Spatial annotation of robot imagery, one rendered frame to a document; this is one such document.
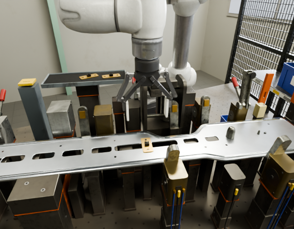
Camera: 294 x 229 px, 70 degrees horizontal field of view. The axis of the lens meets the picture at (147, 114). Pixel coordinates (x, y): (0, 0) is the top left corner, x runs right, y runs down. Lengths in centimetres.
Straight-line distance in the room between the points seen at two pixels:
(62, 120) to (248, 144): 73
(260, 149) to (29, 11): 327
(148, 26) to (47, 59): 315
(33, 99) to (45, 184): 49
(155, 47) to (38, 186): 51
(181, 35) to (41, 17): 261
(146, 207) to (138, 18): 75
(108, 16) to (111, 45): 318
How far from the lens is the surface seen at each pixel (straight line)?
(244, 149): 88
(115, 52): 382
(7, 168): 86
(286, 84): 140
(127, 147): 83
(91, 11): 60
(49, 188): 69
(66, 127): 91
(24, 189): 72
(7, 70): 374
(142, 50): 61
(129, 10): 59
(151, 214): 98
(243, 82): 101
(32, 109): 111
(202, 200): 105
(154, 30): 60
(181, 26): 124
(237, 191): 81
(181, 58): 137
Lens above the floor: 151
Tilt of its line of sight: 31 degrees down
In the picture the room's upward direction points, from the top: straight up
